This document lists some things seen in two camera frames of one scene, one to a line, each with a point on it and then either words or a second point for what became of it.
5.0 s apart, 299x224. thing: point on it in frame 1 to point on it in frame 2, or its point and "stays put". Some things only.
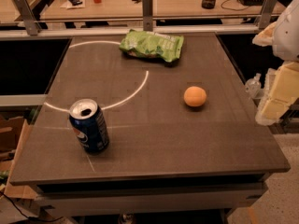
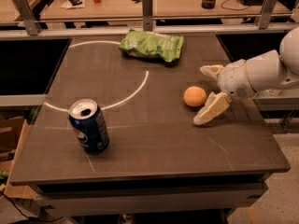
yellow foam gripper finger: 281,91 to 215,104
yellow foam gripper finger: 265,37 to 212,70
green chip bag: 152,44 stays put
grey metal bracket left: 26,13 stays put
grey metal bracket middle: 148,10 stays put
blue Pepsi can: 90,125 stays put
